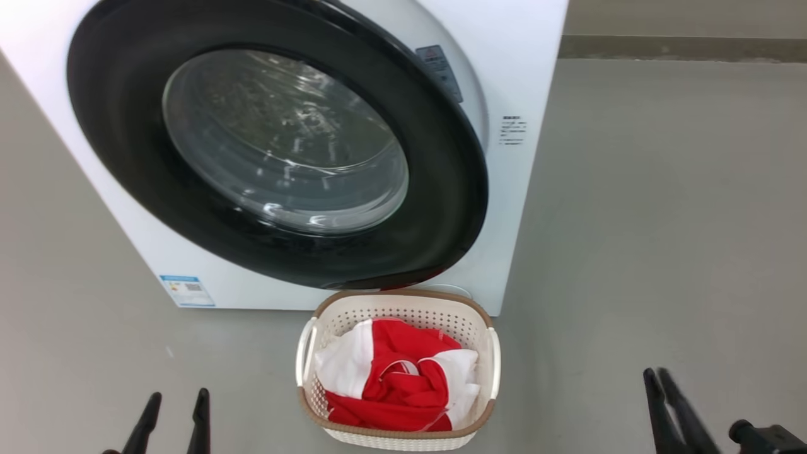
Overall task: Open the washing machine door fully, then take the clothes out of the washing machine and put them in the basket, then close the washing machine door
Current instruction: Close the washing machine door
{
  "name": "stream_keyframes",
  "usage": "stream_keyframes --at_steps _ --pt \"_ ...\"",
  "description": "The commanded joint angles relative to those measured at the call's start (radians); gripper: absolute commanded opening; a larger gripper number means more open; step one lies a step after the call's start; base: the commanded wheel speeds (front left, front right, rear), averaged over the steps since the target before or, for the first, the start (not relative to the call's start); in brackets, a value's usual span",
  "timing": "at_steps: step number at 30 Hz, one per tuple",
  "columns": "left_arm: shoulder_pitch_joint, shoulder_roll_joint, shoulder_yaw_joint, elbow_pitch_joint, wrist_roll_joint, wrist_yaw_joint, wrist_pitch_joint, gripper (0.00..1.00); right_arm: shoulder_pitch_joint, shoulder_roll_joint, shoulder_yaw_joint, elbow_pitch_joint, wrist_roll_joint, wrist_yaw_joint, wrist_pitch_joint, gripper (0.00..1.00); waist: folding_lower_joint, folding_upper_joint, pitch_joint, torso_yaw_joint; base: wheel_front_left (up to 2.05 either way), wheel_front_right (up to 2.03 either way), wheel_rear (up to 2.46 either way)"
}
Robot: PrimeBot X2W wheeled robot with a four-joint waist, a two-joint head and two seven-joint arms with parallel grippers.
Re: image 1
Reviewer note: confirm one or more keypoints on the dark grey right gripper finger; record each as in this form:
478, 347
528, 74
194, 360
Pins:
662, 429
693, 429

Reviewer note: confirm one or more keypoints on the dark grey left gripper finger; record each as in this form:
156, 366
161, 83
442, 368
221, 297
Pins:
144, 429
200, 429

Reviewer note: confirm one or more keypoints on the red and white garment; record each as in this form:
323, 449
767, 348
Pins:
391, 384

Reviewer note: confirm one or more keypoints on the dark washing machine door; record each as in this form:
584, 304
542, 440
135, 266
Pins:
126, 126

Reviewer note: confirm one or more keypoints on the cream perforated laundry basket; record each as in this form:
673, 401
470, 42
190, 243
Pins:
403, 309

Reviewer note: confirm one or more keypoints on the white washing machine body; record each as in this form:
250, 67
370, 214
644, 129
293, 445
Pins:
529, 75

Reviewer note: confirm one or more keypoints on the blue energy label sticker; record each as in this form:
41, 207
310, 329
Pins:
187, 291

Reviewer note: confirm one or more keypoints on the white text label sticker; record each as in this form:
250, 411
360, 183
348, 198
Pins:
512, 130

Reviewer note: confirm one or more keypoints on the grey warning sticker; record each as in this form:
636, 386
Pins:
438, 72

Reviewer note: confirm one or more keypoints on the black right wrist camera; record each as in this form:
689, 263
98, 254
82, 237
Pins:
769, 441

